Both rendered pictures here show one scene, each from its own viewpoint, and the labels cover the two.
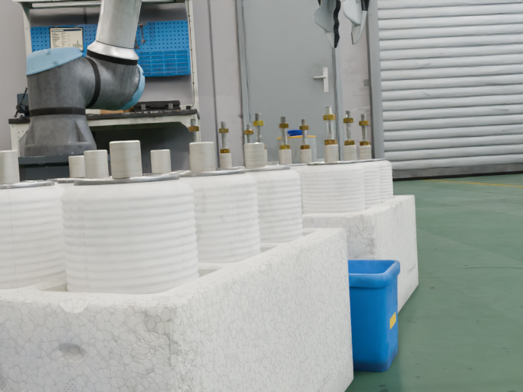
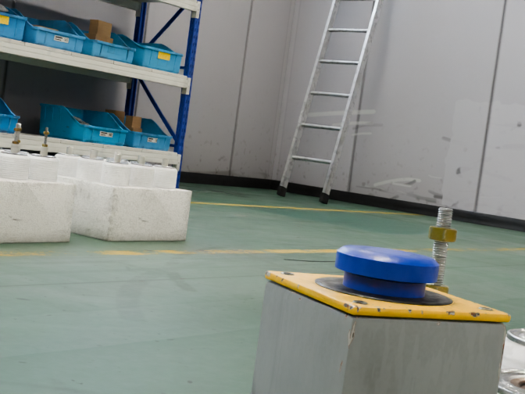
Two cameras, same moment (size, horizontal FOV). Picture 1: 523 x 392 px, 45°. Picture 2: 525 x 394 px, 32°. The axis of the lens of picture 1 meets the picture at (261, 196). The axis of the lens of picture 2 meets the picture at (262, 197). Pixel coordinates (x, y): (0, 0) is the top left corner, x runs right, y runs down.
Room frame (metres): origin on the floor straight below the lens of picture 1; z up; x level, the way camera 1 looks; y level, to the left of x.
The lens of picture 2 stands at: (1.72, 0.11, 0.36)
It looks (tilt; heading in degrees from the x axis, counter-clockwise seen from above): 3 degrees down; 222
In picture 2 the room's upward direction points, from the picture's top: 8 degrees clockwise
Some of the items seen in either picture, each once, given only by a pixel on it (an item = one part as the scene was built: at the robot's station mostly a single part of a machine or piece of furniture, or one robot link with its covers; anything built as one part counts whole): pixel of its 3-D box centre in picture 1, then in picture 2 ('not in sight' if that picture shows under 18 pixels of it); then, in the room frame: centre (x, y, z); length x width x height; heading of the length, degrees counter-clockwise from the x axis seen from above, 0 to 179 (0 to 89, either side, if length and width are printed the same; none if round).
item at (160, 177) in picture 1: (127, 181); not in sight; (0.46, 0.10, 0.25); 0.08 x 0.08 x 0.01
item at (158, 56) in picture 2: not in sight; (140, 54); (-2.41, -4.86, 0.90); 0.50 x 0.38 x 0.21; 92
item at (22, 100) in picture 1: (28, 104); not in sight; (5.38, 1.94, 0.87); 0.41 x 0.17 x 0.25; 3
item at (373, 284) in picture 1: (285, 309); not in sight; (0.83, -0.02, 0.06); 0.30 x 0.11 x 0.12; 68
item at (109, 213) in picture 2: not in sight; (111, 206); (-0.34, -2.42, 0.09); 0.39 x 0.39 x 0.18; 6
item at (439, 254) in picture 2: (364, 134); (437, 264); (1.19, -0.20, 0.30); 0.01 x 0.01 x 0.08
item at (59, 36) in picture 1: (66, 38); not in sight; (6.01, 1.76, 1.54); 0.32 x 0.02 x 0.25; 93
